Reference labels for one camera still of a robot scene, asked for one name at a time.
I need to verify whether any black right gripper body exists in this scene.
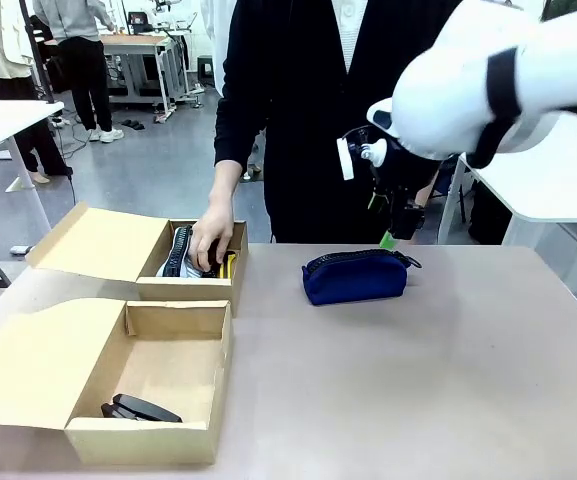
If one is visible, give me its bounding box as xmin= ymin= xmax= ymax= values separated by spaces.
xmin=389 ymin=186 xmax=427 ymax=242

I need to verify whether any yellow box cutter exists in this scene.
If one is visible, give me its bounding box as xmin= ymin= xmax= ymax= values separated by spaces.
xmin=216 ymin=252 xmax=240 ymax=280

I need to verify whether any grey zipper pouch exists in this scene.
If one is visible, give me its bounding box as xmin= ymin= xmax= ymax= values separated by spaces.
xmin=155 ymin=224 xmax=205 ymax=279

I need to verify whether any black stapler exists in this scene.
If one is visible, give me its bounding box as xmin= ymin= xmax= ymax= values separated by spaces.
xmin=99 ymin=393 xmax=185 ymax=425

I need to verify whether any person right forearm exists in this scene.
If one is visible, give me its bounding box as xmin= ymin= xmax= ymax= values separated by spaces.
xmin=206 ymin=158 xmax=245 ymax=211

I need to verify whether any person left forearm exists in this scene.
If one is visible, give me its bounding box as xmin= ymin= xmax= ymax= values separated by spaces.
xmin=414 ymin=171 xmax=443 ymax=209

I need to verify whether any large open cardboard box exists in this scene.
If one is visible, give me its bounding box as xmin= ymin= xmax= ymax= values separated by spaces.
xmin=0 ymin=297 xmax=235 ymax=466

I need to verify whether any small open cardboard box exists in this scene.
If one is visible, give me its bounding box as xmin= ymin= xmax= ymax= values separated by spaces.
xmin=24 ymin=200 xmax=250 ymax=319

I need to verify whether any person right hand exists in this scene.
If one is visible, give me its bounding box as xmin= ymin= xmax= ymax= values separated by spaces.
xmin=187 ymin=202 xmax=237 ymax=275

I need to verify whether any blue zipper pouch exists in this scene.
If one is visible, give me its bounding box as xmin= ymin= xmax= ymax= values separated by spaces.
xmin=301 ymin=248 xmax=424 ymax=308

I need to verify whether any person torso black cardigan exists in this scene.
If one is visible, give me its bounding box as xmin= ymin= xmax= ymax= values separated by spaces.
xmin=213 ymin=0 xmax=464 ymax=245

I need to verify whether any white side table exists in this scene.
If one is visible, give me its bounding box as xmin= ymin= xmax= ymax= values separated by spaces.
xmin=0 ymin=99 xmax=65 ymax=241
xmin=437 ymin=112 xmax=577 ymax=301

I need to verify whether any bystander in white coat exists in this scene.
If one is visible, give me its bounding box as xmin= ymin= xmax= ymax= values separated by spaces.
xmin=199 ymin=0 xmax=242 ymax=99

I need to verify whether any wooden top workbench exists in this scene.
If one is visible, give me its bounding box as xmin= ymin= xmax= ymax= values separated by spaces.
xmin=98 ymin=33 xmax=182 ymax=121

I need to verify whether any bystander in black trousers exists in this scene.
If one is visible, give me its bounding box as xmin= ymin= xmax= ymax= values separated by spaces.
xmin=31 ymin=0 xmax=125 ymax=145

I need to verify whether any black tripod pole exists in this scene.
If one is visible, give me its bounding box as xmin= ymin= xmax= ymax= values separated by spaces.
xmin=17 ymin=0 xmax=57 ymax=105

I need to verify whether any bystander in beige coat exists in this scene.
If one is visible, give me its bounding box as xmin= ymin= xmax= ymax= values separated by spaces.
xmin=0 ymin=0 xmax=74 ymax=185

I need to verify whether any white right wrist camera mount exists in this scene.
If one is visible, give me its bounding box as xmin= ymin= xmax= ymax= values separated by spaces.
xmin=335 ymin=127 xmax=388 ymax=182

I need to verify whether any black right arm cable sleeve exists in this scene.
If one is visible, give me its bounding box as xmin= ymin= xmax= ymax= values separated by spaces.
xmin=465 ymin=47 xmax=577 ymax=170

